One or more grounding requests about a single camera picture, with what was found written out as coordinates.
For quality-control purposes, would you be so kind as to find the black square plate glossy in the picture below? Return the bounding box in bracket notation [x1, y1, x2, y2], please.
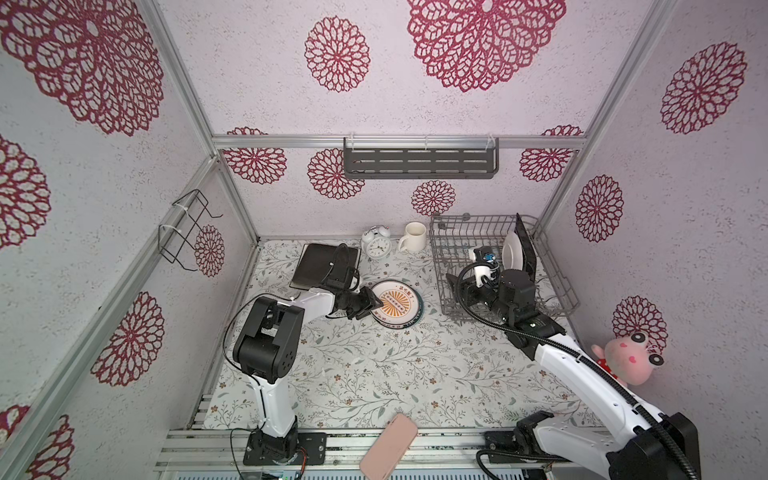
[514, 213, 537, 282]

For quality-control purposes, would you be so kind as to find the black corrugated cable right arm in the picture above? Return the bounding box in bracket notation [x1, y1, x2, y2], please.
[453, 260, 700, 480]

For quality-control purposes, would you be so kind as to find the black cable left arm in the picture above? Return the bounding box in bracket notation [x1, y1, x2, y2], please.
[221, 242, 361, 379]

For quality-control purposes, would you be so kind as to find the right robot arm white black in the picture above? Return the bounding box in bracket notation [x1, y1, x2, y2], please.
[446, 262, 701, 479]

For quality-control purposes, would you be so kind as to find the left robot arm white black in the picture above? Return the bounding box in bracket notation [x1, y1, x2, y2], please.
[231, 287, 383, 465]

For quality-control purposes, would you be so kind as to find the white round plate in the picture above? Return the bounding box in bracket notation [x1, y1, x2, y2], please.
[501, 231, 524, 270]
[369, 278, 425, 328]
[371, 287, 426, 331]

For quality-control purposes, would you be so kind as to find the grey wall shelf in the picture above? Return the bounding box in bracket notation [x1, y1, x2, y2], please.
[342, 138, 500, 180]

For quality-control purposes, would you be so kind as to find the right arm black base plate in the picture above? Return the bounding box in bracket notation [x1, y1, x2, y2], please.
[483, 430, 567, 464]

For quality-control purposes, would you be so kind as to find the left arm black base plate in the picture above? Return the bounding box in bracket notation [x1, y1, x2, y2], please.
[242, 431, 328, 467]

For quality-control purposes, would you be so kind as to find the white twin bell alarm clock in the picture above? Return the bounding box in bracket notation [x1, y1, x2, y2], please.
[361, 225, 392, 260]

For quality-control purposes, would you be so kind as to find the pink pig plush toy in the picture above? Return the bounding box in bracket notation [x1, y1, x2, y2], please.
[591, 331, 665, 386]

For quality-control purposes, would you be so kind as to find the black wire wall holder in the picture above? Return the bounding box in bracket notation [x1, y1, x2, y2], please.
[156, 189, 223, 272]

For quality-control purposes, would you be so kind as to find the grey wire dish rack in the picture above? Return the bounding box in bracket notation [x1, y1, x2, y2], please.
[428, 212, 581, 325]

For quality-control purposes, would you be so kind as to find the pink phone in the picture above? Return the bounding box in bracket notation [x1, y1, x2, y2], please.
[359, 413, 418, 480]

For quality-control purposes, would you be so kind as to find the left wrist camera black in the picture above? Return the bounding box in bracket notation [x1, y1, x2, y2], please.
[320, 260, 360, 292]

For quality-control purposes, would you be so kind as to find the white ceramic mug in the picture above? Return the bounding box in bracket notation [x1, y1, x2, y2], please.
[398, 222, 427, 253]

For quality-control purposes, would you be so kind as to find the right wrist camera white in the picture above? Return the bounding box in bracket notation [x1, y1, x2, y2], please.
[472, 246, 500, 287]

